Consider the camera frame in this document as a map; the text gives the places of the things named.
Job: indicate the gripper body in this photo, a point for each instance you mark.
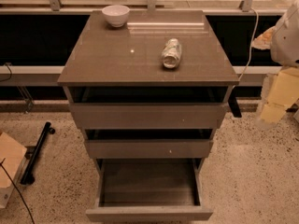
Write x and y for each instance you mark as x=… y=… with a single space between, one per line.
x=287 y=41

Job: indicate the grey bottom drawer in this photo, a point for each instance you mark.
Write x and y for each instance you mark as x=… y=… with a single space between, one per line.
x=136 y=190

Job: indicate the grey drawer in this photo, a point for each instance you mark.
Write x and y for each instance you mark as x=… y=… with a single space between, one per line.
x=136 y=190
x=95 y=116
x=147 y=149

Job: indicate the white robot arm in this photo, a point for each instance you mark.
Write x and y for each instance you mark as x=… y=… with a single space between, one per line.
x=290 y=19

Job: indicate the grey drawer cabinet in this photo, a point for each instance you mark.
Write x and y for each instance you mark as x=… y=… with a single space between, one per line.
x=122 y=66

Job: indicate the grey middle drawer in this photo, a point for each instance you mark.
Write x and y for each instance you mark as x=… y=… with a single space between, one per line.
x=147 y=149

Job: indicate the grey top drawer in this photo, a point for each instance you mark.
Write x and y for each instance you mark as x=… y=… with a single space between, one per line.
x=95 y=116

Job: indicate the black cabinet leg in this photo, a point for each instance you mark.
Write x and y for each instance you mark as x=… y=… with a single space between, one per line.
x=232 y=102

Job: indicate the white ceramic bowl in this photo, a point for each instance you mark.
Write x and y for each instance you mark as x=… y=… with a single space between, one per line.
x=116 y=15

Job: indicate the black metal bar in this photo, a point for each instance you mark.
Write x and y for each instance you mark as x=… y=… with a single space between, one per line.
x=32 y=154

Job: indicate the cardboard box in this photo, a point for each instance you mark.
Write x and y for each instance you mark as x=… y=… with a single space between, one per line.
x=12 y=155

